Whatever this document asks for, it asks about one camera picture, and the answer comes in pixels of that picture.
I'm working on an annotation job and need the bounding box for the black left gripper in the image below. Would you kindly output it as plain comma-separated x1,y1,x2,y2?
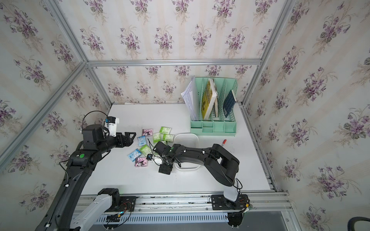
94,131,135,155

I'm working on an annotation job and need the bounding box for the pink tissue pack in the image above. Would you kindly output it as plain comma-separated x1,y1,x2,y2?
142,129,153,136
135,157,148,167

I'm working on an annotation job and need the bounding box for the white plastic storage box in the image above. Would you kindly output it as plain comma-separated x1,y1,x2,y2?
174,133,200,171

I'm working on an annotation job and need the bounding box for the green tissue pack top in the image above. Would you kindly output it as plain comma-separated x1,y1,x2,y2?
160,126,171,134

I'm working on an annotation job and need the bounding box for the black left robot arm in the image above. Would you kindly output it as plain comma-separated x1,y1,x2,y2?
36,124,136,231

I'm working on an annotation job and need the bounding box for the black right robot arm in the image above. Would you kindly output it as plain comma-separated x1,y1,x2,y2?
152,142,242,203

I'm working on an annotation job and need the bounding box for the light blue tissue pack upper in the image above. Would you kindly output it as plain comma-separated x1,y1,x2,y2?
137,136,146,147

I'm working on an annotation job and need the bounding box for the light blue tissue pack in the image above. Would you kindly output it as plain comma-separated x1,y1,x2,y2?
137,136,146,147
128,149,142,162

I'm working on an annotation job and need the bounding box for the pink tissue pack top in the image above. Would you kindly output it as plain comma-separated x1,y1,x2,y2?
142,129,153,136

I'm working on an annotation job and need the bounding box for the light blue tissue pack lower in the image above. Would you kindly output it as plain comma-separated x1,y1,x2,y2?
128,149,142,162

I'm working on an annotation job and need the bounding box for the white paper stack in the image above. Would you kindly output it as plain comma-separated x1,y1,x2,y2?
181,76,200,121

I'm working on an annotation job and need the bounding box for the yellow book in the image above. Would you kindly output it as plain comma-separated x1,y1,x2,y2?
201,79,218,120

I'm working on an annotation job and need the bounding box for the mint green desk organizer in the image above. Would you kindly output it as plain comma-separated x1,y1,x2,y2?
190,78,238,137

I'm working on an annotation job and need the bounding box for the dark blue notebook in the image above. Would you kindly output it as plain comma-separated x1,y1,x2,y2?
223,90,236,117

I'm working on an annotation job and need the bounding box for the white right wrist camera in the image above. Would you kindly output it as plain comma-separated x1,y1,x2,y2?
146,154,163,166

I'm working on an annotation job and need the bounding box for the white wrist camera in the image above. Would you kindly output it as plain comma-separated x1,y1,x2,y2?
146,154,163,166
105,116,119,137

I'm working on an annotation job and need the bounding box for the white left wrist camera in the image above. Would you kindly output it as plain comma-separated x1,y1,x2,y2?
105,116,119,137

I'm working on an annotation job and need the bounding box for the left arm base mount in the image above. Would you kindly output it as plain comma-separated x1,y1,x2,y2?
105,196,137,213

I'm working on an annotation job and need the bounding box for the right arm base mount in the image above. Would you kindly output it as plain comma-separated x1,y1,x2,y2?
211,193,251,210

